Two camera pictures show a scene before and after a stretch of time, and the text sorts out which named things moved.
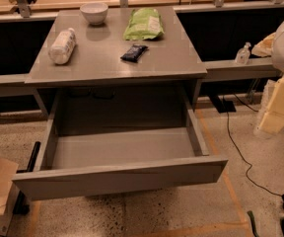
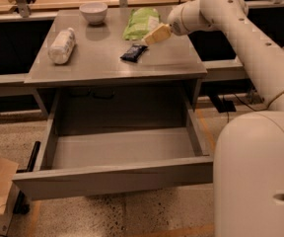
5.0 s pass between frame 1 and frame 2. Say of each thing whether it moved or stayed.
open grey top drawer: stayed
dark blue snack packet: stayed
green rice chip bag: stayed
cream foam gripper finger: moved
